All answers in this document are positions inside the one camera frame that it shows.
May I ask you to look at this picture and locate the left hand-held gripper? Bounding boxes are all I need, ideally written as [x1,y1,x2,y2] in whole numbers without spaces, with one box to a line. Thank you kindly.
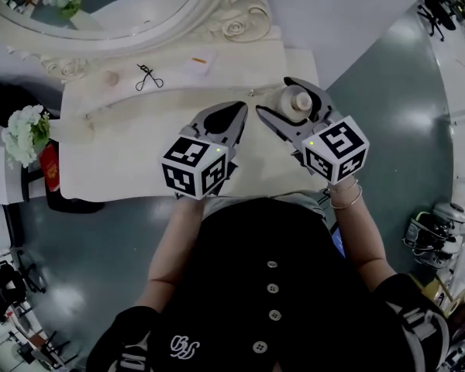
[161,100,250,202]

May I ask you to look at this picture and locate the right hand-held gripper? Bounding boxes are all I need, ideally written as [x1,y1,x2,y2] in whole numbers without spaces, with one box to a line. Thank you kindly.
[255,76,370,186]

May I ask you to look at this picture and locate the small glass jar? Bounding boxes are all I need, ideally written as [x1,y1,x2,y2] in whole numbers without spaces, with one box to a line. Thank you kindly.
[280,83,315,124]

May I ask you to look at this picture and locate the person's left forearm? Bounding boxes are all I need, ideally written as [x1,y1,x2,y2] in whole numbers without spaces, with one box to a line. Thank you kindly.
[136,195,205,310]

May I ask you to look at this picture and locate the person's right forearm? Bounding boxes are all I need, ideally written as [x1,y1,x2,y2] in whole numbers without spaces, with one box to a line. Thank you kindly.
[326,180,397,291]

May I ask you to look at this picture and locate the white dressing table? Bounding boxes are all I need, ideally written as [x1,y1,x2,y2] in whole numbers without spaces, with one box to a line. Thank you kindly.
[0,0,329,203]

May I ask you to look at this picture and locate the person's grey jeans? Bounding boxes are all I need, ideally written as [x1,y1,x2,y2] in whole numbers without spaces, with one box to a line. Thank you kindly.
[200,193,327,221]

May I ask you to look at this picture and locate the black eyelash curler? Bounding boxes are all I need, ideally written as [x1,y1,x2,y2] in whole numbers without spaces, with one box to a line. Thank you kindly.
[134,63,165,93]

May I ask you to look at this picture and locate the small round beige pad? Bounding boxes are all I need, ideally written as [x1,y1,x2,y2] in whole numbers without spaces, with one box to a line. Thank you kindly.
[102,69,121,88]

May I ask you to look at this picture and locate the pile of grey headgear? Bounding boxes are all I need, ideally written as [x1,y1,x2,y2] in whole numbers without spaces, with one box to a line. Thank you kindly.
[402,201,465,271]

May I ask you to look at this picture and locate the person's black buttoned shirt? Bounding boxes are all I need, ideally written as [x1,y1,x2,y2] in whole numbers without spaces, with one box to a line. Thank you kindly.
[85,196,451,372]

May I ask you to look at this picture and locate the red book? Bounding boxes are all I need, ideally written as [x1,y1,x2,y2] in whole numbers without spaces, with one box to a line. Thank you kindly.
[38,141,61,194]

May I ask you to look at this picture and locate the white flower bouquet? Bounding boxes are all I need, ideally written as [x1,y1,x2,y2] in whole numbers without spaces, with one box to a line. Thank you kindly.
[0,104,53,170]

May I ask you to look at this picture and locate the white desk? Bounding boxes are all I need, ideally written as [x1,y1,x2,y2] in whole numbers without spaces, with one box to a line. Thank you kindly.
[0,145,29,205]

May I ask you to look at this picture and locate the thin chain bracelet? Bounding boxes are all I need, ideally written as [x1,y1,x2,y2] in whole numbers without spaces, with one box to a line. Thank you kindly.
[326,179,360,196]

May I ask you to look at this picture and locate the silver bangle bracelet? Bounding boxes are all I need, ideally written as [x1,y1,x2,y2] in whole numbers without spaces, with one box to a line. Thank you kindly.
[329,184,363,211]

